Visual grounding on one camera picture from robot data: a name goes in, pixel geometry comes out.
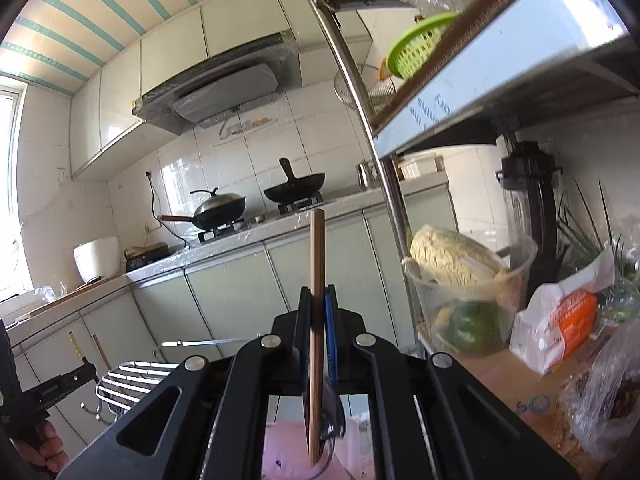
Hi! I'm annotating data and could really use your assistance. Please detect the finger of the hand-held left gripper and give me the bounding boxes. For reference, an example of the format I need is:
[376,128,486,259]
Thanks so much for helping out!
[52,362,99,395]

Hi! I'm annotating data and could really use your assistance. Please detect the black countertop appliance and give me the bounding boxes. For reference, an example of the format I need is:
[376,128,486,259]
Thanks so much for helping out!
[124,242,171,272]

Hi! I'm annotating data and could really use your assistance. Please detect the black wok with lid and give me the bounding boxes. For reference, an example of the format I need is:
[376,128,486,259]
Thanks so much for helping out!
[157,187,247,231]

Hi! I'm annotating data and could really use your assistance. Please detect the pink plastic cup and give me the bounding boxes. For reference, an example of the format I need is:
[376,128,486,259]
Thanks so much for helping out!
[260,412,376,480]

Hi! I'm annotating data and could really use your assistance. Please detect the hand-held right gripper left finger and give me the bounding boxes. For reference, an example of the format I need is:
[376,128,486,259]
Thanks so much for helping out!
[55,286,314,480]

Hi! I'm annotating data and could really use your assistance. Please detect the metal wire utensil rack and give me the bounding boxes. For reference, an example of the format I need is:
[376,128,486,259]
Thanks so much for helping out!
[81,338,249,424]

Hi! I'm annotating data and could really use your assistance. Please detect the metal wire skimmer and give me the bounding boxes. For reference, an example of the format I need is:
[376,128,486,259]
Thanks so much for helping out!
[333,62,397,112]

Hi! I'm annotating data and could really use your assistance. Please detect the dried noodle bundle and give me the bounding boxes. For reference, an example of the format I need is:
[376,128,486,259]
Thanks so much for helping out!
[409,224,509,287]

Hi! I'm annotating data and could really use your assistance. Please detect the black power cable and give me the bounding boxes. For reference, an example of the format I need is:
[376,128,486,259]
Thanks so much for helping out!
[144,171,189,252]

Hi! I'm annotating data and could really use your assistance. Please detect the green bell pepper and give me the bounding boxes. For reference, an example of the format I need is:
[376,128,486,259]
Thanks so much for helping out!
[444,300,504,352]

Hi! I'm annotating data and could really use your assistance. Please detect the black blender jug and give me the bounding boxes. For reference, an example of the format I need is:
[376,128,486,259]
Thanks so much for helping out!
[495,141,564,292]

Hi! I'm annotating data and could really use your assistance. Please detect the glass wall shelf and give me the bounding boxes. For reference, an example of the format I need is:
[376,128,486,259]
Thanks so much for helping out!
[217,117,279,141]

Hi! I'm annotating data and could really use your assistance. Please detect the white rice cooker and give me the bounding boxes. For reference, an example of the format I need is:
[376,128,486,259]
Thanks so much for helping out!
[73,237,124,284]

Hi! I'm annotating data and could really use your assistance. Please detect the metal shelving unit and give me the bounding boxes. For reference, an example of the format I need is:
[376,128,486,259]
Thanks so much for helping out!
[284,0,640,366]

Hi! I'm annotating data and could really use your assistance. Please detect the light wooden chopstick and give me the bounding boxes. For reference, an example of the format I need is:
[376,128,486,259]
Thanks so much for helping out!
[92,335,112,371]

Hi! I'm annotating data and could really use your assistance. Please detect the gas stove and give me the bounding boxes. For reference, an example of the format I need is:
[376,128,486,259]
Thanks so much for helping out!
[197,196,327,244]

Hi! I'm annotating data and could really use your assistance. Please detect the yellow patterned chopstick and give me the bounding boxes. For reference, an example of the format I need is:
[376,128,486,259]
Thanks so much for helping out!
[68,331,89,366]

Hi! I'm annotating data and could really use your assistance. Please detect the pale green base cabinets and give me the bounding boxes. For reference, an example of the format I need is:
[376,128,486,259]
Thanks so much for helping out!
[0,184,459,441]

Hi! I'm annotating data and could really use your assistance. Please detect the person's left hand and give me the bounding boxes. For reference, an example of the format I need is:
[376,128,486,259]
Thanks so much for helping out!
[10,421,69,475]

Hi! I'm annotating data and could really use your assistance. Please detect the orange and white bag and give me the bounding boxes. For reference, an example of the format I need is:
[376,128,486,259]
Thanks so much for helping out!
[509,247,619,376]

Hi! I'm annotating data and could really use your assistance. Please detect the green plastic basket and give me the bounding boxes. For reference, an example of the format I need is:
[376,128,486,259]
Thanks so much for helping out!
[387,11,461,80]

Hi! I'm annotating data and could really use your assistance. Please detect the steel kettle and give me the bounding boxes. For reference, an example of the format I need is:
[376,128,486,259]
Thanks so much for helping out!
[355,160,384,191]

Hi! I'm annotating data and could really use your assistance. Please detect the range hood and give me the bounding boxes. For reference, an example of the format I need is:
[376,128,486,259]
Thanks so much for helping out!
[132,30,304,136]

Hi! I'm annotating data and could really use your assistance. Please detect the clear plastic food bag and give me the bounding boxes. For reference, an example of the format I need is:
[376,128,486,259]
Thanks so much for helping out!
[559,320,640,462]

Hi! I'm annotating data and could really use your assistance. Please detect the dark brown chopstick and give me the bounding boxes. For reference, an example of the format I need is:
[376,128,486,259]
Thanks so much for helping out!
[307,209,326,464]

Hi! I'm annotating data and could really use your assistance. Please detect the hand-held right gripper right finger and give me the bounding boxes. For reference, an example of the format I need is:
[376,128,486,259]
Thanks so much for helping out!
[324,284,581,480]

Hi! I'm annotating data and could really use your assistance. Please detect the brown cardboard sheet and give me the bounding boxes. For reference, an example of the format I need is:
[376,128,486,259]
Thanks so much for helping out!
[450,347,601,461]

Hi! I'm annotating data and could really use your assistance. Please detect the clear plastic food tub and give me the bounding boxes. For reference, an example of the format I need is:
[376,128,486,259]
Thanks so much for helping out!
[403,232,539,359]

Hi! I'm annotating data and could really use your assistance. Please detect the white wall cabinets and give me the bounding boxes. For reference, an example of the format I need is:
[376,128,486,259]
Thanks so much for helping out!
[69,0,374,181]

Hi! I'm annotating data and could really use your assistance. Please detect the black open wok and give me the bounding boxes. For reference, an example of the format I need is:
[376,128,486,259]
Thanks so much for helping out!
[263,158,326,205]

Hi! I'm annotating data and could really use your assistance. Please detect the green onion leaves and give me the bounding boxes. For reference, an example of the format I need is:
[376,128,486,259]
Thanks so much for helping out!
[557,180,640,322]

